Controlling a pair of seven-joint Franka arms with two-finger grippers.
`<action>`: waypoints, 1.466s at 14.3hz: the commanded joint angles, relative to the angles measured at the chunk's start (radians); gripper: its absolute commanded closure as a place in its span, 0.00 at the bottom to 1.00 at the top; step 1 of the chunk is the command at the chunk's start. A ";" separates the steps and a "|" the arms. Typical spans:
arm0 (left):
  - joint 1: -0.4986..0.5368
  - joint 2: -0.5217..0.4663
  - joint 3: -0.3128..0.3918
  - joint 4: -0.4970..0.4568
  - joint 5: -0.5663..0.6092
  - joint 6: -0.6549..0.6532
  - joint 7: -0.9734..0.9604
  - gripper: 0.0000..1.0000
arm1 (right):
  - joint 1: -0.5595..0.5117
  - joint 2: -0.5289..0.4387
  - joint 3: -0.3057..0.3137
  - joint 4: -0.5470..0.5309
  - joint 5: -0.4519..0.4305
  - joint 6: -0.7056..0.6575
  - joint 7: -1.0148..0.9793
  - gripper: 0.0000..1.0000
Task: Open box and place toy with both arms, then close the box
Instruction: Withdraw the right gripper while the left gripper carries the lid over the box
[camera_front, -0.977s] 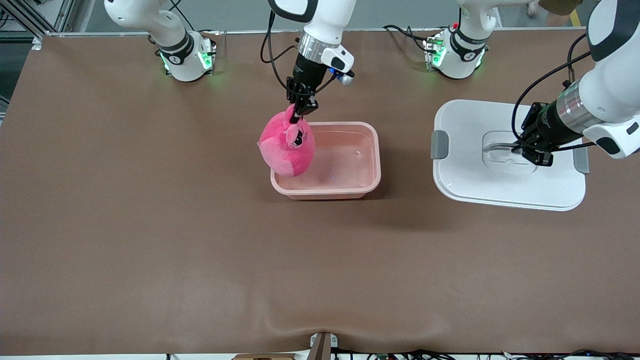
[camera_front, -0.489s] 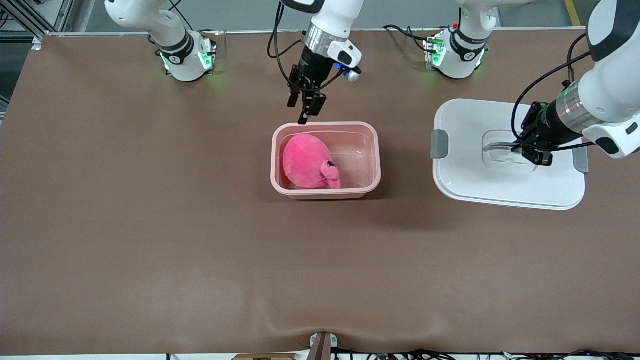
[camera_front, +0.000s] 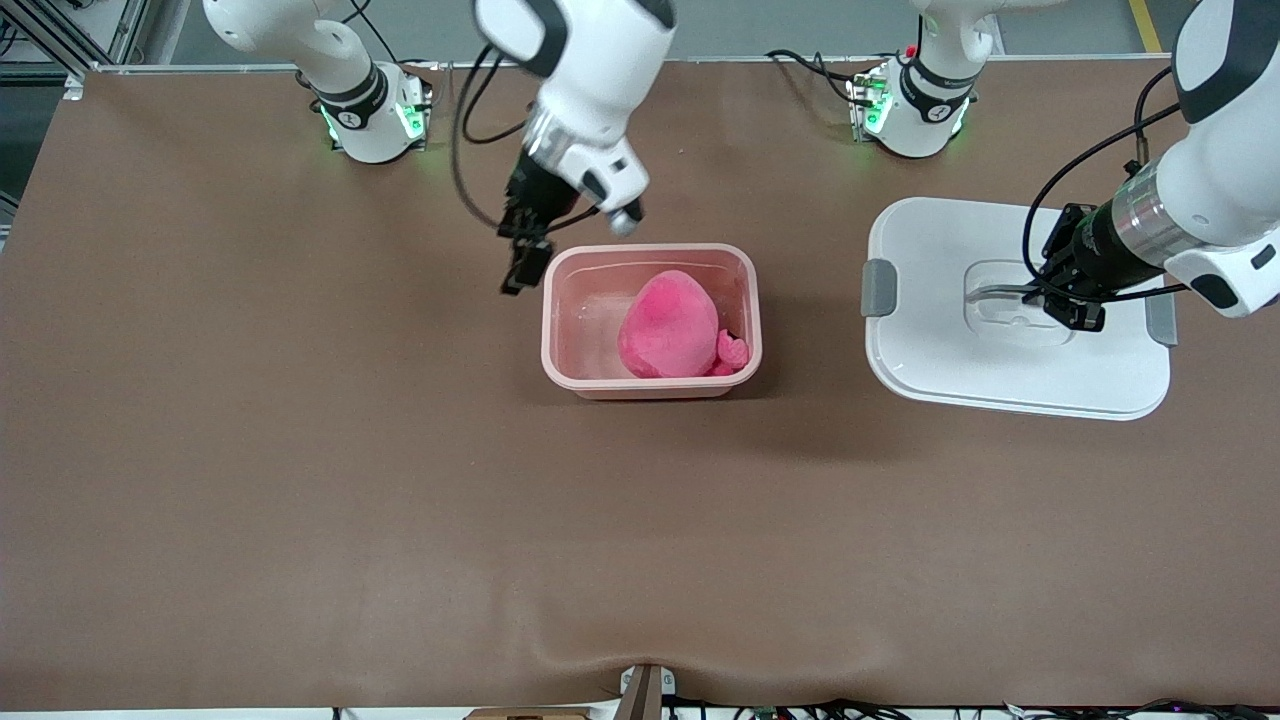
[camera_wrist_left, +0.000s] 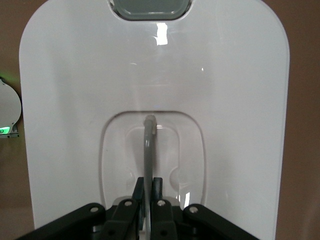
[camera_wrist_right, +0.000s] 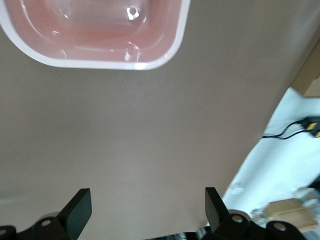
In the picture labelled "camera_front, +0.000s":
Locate pink plush toy with eyes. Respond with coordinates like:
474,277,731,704
617,270,751,380

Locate white lid with grey latches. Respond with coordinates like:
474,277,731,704
861,197,1179,421

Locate pale pink plastic box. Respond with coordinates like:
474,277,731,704
541,243,763,401

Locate brown table mat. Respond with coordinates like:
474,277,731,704
0,58,1280,713

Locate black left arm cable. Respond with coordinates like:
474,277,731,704
1022,60,1201,301

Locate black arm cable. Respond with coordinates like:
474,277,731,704
450,45,601,236
1022,60,1201,301

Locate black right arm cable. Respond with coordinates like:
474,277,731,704
450,45,601,236

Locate black right base cable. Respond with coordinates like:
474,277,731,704
340,0,421,66

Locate black base cable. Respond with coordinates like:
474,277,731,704
340,0,421,66
765,48,873,106

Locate black left base cable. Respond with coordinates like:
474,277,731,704
765,48,873,106

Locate aluminium frame with diagonal struts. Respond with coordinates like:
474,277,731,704
0,0,151,69

